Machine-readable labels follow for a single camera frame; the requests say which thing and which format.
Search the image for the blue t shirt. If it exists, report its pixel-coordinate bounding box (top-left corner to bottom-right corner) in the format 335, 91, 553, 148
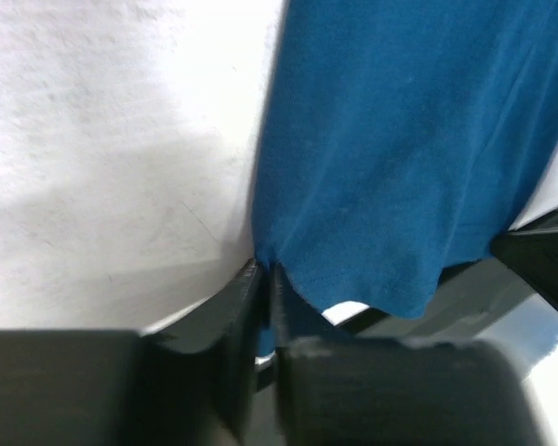
249, 0, 558, 357

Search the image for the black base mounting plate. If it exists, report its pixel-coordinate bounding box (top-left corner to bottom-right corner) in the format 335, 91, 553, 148
253, 197, 558, 446

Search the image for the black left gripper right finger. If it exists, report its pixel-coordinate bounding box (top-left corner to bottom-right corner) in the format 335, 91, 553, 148
270, 266, 548, 445

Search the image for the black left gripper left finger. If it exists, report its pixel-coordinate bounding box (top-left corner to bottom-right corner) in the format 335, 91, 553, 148
0, 261, 265, 445

